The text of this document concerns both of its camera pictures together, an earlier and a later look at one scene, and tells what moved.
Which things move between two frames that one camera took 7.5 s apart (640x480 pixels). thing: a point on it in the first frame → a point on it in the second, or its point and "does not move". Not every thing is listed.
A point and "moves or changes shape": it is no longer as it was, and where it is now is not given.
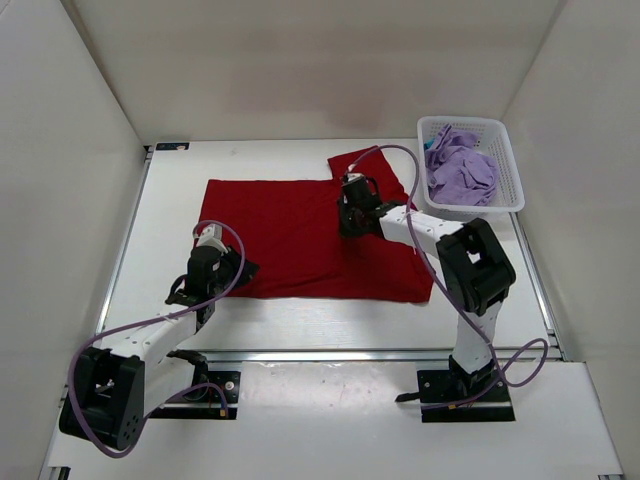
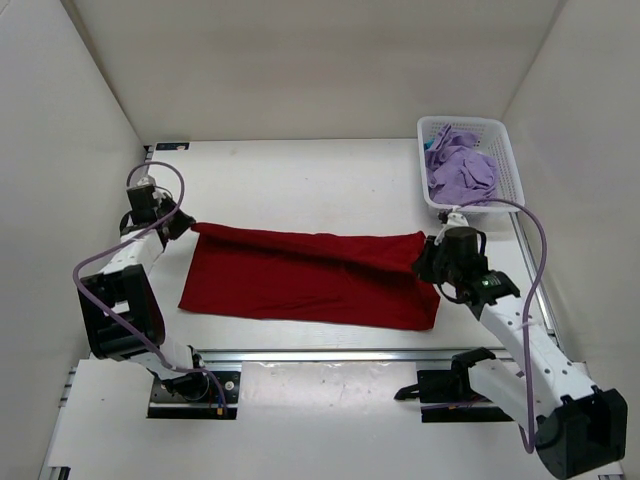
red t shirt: (291, 234) moves or changes shape
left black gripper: (232, 258) → (184, 222)
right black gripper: (346, 231) → (421, 266)
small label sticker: (172, 146) does not move
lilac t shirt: (456, 172) does not move
